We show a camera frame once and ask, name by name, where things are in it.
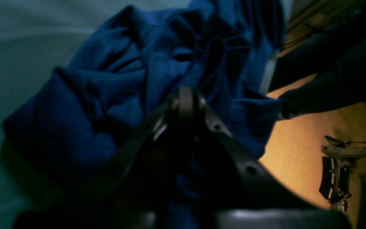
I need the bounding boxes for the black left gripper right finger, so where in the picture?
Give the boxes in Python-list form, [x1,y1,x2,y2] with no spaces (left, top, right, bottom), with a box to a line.
[186,87,351,229]

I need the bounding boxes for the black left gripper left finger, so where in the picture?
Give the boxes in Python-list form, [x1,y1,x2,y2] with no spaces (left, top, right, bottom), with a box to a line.
[13,87,187,229]

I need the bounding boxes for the dark blue t-shirt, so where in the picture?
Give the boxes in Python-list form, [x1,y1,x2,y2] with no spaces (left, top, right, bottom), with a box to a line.
[3,0,288,229]

